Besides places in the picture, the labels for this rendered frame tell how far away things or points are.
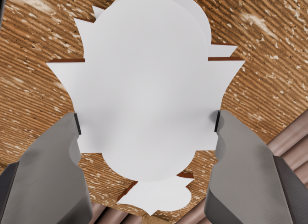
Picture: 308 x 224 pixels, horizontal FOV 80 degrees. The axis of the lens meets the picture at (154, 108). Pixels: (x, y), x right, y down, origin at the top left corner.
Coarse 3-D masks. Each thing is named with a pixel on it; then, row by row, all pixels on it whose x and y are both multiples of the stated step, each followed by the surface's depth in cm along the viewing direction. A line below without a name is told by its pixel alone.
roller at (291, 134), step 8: (304, 112) 27; (296, 120) 28; (304, 120) 27; (288, 128) 29; (296, 128) 28; (304, 128) 28; (280, 136) 29; (288, 136) 29; (296, 136) 28; (272, 144) 30; (280, 144) 29; (288, 144) 29; (280, 152) 30; (192, 208) 39; (200, 208) 38; (184, 216) 40; (192, 216) 39; (200, 216) 38
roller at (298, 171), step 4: (304, 164) 33; (300, 168) 34; (304, 168) 33; (296, 172) 34; (300, 172) 34; (304, 172) 33; (300, 176) 34; (304, 176) 33; (304, 180) 34; (304, 184) 34
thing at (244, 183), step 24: (216, 120) 12; (216, 144) 10; (240, 144) 9; (264, 144) 9; (216, 168) 8; (240, 168) 8; (264, 168) 8; (216, 192) 7; (240, 192) 7; (264, 192) 7; (216, 216) 7; (240, 216) 6; (264, 216) 6; (288, 216) 6
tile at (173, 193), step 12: (168, 180) 28; (180, 180) 28; (132, 192) 30; (144, 192) 30; (156, 192) 30; (168, 192) 30; (180, 192) 30; (132, 204) 31; (144, 204) 31; (156, 204) 31; (168, 204) 31; (180, 204) 32
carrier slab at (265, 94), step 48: (48, 0) 17; (96, 0) 17; (240, 0) 18; (288, 0) 18; (0, 48) 19; (48, 48) 19; (240, 48) 20; (288, 48) 20; (0, 96) 22; (48, 96) 22; (240, 96) 23; (288, 96) 23; (0, 144) 25; (96, 192) 31; (192, 192) 32
